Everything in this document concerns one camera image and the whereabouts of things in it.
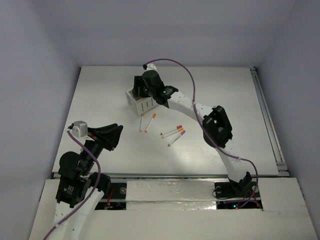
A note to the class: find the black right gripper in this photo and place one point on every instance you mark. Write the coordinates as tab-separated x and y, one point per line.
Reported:
139	81

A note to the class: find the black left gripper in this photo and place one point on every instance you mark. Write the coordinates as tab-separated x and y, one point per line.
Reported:
105	137

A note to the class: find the orange capped white marker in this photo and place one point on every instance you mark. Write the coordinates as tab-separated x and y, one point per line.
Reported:
149	123

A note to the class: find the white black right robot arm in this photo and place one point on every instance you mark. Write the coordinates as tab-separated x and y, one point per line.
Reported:
214	122

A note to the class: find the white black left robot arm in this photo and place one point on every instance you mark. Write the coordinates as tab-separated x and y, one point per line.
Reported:
82	184

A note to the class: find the white slotted stationery organizer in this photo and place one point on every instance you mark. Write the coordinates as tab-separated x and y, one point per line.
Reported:
140	105

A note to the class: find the peach capped white marker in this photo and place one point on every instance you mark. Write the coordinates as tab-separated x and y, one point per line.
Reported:
141	123

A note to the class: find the pink capped white marker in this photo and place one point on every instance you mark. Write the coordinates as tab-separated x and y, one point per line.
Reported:
170	130

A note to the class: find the yellow capped white marker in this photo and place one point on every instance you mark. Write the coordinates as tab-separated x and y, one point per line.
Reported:
172	133

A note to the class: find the magenta capped white marker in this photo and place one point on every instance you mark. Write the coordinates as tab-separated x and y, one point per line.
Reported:
176	138

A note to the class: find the white foam front board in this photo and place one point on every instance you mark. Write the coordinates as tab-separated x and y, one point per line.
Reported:
179	209

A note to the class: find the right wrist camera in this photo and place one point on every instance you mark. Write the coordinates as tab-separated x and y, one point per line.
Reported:
150	76

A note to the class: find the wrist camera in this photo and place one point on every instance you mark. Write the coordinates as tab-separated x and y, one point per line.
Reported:
150	76
79	129

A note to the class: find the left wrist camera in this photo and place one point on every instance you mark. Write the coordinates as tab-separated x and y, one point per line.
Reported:
79	129

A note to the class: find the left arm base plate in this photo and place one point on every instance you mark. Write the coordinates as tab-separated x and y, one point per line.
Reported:
115	199

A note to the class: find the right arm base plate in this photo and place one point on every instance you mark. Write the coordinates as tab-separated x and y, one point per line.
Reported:
225	190

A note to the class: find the aluminium side rail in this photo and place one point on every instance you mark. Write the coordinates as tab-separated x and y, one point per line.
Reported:
273	138

